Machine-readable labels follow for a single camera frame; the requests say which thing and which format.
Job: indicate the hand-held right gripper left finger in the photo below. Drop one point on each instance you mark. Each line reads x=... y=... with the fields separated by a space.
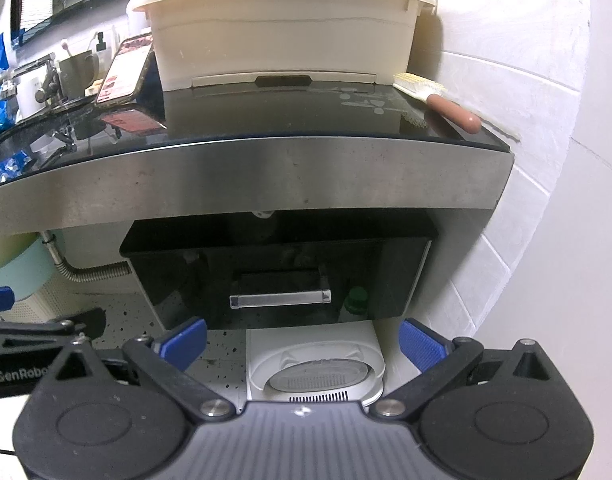
x=186 y=342

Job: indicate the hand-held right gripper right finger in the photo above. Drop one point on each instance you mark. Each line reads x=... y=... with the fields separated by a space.
x=420 y=345

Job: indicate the white perforated basket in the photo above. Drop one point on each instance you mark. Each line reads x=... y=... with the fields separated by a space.
x=41 y=305

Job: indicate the mint green bin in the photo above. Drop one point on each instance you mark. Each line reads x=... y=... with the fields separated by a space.
x=21 y=270

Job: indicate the white round appliance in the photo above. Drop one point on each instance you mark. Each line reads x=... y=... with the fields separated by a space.
x=316 y=370

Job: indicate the steel-edged vanity counter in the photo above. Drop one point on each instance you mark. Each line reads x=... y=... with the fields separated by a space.
x=286 y=175

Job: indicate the dark green mug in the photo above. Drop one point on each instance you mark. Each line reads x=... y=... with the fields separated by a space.
x=78 y=72

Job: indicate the pink toothbrush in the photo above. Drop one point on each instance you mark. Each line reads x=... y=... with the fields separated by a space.
x=66 y=49

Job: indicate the smartphone with lit screen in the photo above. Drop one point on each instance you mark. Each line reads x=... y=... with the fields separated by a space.
x=126 y=70

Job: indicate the cream plastic storage box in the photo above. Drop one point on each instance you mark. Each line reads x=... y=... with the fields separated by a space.
x=286 y=45

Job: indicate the tall white bottle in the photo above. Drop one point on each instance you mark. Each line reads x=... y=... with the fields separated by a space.
x=136 y=15

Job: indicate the white plastic bracket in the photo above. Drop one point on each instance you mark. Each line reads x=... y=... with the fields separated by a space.
x=262 y=213

